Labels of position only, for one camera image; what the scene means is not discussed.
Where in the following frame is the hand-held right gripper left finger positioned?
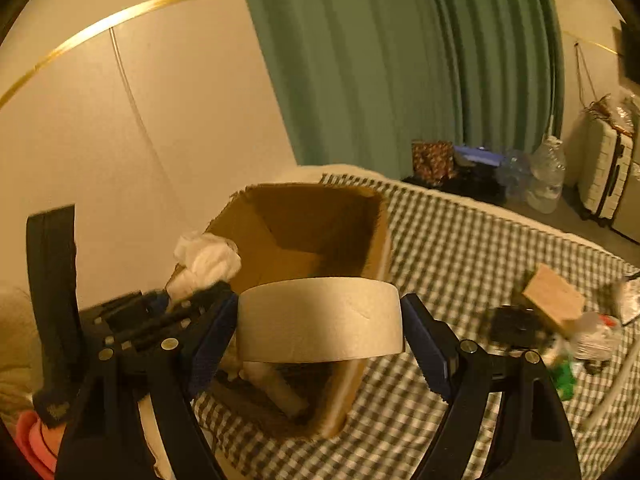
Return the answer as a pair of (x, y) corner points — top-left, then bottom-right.
(54, 290), (239, 480)

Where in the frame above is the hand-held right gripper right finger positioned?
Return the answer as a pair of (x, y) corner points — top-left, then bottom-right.
(400, 293), (584, 480)

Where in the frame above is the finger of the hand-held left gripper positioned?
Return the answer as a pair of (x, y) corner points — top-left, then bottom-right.
(135, 281), (233, 347)

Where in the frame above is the white tissue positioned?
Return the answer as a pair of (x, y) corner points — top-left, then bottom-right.
(166, 231), (242, 301)

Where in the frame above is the beige tape roll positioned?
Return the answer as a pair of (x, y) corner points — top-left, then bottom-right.
(235, 276), (405, 364)

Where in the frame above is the white tube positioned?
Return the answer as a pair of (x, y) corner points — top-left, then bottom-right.
(244, 360), (311, 419)

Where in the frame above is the black device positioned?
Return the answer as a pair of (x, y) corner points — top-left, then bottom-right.
(482, 304), (546, 349)

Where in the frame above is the green checked blanket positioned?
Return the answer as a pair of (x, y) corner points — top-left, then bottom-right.
(192, 174), (640, 480)

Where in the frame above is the beige pillow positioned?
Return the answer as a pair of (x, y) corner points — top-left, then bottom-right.
(0, 287), (46, 416)

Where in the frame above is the green packet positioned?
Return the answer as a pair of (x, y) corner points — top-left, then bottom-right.
(547, 345), (579, 401)

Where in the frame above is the small cardboard box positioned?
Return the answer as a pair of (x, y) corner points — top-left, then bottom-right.
(522, 262), (587, 337)

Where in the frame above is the small clear plastic bottle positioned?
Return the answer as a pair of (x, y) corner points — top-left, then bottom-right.
(497, 149), (532, 201)
(570, 311), (625, 361)

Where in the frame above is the black bag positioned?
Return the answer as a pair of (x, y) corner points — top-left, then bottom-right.
(402, 162), (508, 206)

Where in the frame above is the patterned brown box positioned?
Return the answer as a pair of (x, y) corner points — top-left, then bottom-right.
(411, 140), (457, 184)

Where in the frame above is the blue plastic tray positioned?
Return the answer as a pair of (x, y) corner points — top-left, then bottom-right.
(452, 145), (503, 168)

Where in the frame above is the white paper item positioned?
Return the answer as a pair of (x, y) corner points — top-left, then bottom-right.
(617, 277), (640, 324)

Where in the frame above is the large clear water bottle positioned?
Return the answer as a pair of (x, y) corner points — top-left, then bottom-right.
(526, 135), (567, 214)

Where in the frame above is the white ribbed suitcase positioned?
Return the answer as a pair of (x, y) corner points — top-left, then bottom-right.
(577, 107), (636, 221)

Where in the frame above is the wide green curtain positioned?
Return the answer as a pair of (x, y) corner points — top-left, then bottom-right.
(230, 0), (566, 181)

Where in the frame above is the clear plastic bag clutter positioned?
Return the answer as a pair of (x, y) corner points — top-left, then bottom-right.
(587, 92), (640, 137)

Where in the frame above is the black webbing strap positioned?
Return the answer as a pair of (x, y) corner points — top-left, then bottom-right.
(26, 204), (77, 427)

